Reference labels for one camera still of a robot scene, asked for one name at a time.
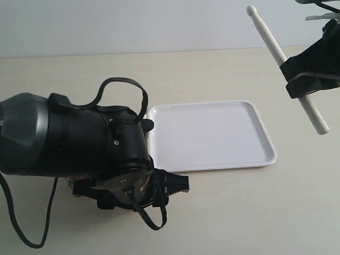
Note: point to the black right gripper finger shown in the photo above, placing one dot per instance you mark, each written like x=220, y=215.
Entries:
x=320, y=58
x=307, y=83

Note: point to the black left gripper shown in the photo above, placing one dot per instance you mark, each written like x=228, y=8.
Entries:
x=130, y=179

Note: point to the white wooden drumstick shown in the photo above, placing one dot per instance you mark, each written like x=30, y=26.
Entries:
x=307, y=104

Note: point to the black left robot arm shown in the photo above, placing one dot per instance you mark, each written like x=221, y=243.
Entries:
x=101, y=151

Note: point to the red drum with brass studs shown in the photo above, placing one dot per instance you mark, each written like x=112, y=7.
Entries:
x=78, y=182

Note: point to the white rectangular plastic tray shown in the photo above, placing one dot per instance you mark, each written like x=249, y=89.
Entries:
x=209, y=136

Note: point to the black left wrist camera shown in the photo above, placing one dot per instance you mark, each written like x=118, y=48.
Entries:
x=147, y=125

